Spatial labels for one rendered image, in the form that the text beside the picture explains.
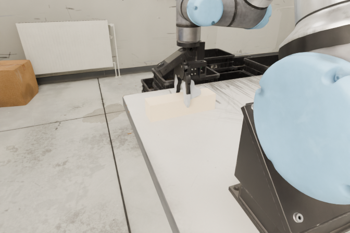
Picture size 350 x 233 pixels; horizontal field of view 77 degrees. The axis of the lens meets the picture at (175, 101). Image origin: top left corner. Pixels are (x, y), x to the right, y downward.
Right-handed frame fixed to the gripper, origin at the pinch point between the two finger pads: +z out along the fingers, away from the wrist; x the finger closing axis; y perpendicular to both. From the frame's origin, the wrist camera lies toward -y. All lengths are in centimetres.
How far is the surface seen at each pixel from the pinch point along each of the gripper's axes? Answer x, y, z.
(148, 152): -17.4, -17.0, 4.3
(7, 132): 139, -101, 74
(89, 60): 246, -22, 45
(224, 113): -7.4, 13.2, 4.3
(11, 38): 259, -104, 14
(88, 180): 55, -39, 74
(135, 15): 255, 46, -7
